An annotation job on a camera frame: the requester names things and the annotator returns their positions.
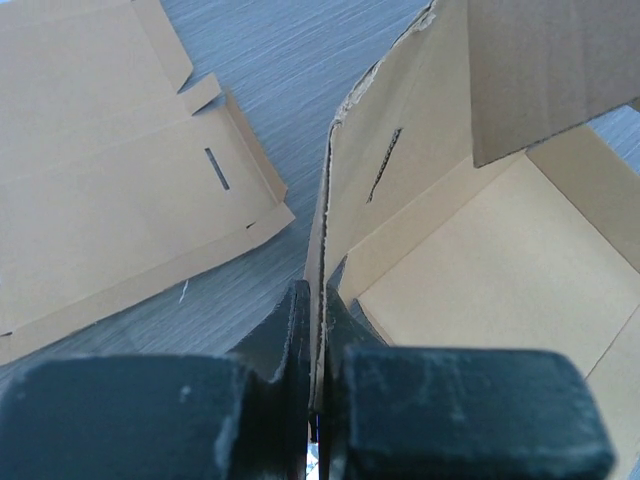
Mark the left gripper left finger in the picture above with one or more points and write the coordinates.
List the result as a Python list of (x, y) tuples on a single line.
[(242, 415)]

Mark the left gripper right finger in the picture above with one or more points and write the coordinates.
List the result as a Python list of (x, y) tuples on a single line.
[(453, 413)]

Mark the large brown cardboard box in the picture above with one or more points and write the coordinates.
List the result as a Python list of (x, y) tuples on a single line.
[(466, 202)]

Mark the small flat cardboard box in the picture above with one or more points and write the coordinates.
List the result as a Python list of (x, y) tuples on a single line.
[(119, 178)]

